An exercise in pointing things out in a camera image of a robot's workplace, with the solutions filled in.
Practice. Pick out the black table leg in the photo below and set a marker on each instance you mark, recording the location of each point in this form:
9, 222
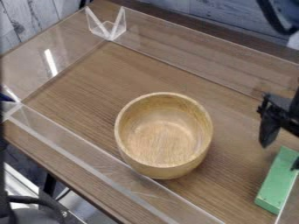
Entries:
50, 185

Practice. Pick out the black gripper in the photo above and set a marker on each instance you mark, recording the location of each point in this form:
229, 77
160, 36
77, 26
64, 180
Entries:
280, 114

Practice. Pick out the green rectangular block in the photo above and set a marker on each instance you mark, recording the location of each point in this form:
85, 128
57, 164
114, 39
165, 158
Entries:
280, 180

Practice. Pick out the brown wooden bowl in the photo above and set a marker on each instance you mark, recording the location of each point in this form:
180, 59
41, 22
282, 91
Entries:
164, 132

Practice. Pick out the black vertical post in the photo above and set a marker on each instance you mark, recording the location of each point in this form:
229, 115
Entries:
5, 203

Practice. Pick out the clear acrylic tray walls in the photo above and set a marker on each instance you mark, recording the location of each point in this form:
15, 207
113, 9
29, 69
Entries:
84, 69

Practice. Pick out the grey metal bracket with screw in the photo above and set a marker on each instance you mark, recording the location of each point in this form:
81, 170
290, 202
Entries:
65, 216

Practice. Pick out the blue object at left edge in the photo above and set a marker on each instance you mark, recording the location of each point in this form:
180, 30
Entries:
6, 98

